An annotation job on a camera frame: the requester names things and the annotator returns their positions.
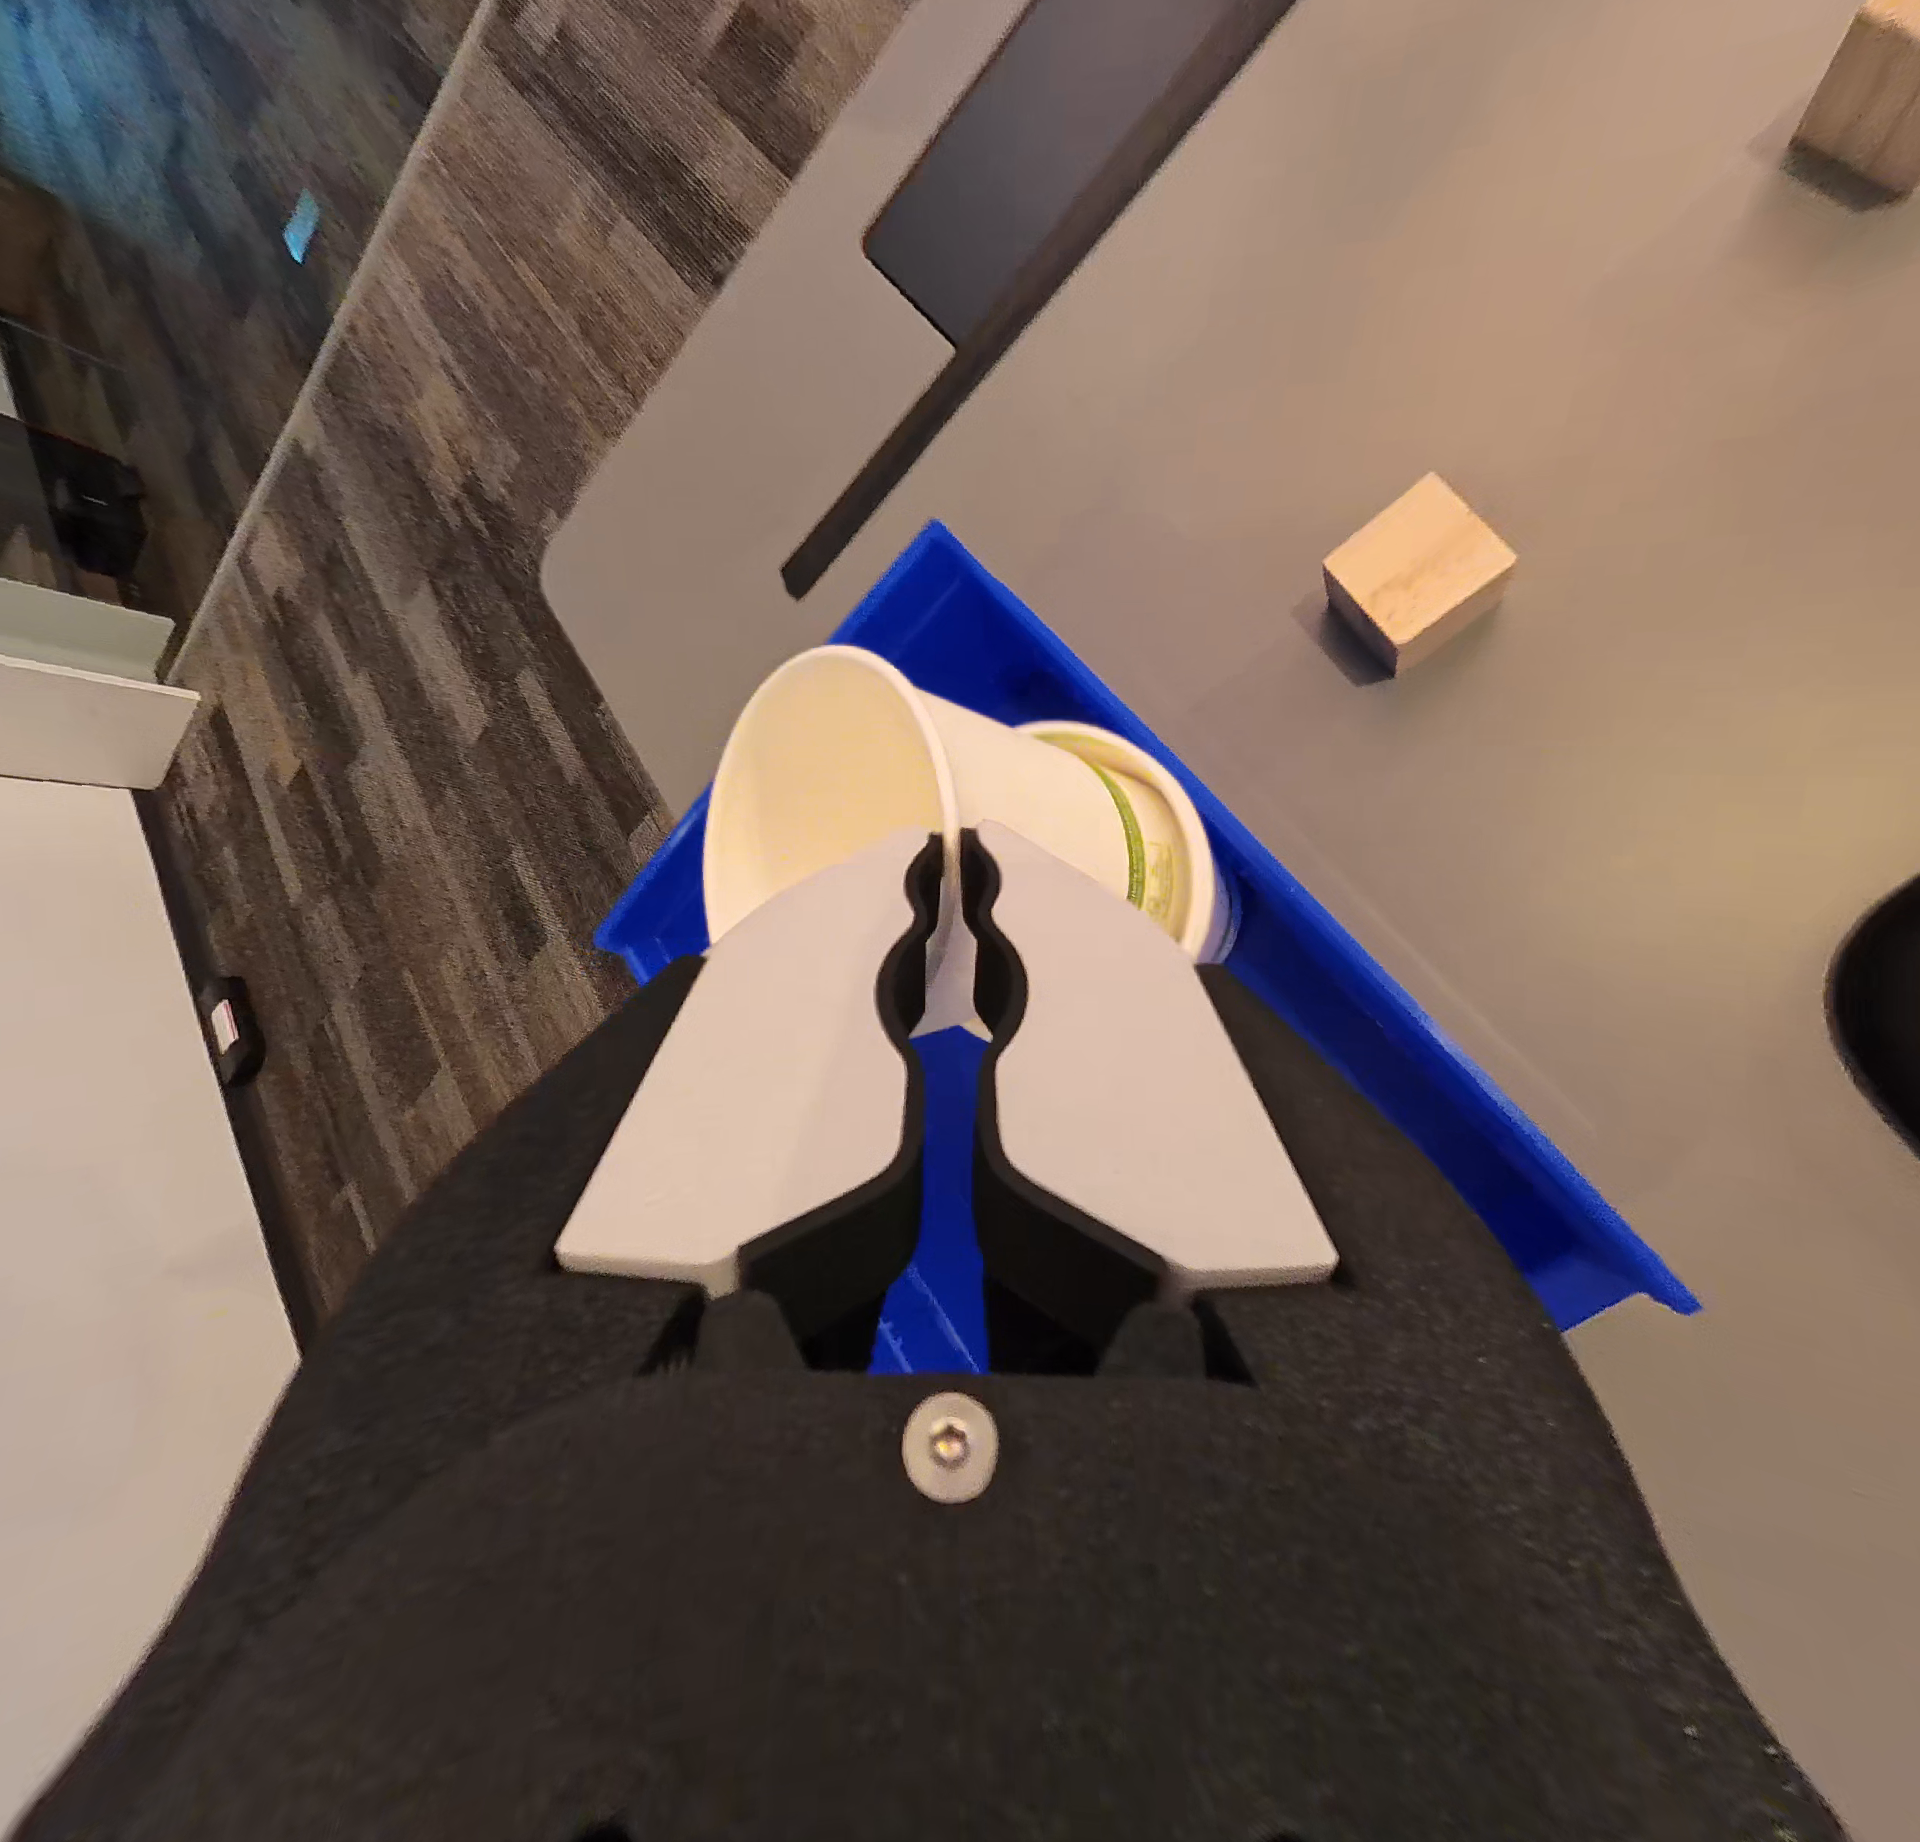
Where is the blue plastic bin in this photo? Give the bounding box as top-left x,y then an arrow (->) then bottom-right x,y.
592,519 -> 1704,1378

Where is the white furniture panel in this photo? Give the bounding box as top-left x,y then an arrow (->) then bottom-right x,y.
0,572 -> 309,1800

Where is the white paper cup green band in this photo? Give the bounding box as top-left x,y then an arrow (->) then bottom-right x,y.
703,646 -> 1187,1040
1019,722 -> 1246,968

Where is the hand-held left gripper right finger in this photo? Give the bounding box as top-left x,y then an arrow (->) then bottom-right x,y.
960,822 -> 1343,1297

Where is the small black labelled device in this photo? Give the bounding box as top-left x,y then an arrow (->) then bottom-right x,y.
203,977 -> 268,1087

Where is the black desk cable slot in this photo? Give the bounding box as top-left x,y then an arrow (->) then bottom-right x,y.
779,0 -> 1366,602

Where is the wooden cube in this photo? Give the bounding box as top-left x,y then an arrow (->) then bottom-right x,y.
1324,474 -> 1519,679
1788,0 -> 1920,201

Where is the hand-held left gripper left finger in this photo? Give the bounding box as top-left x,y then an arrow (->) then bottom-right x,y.
552,833 -> 946,1301

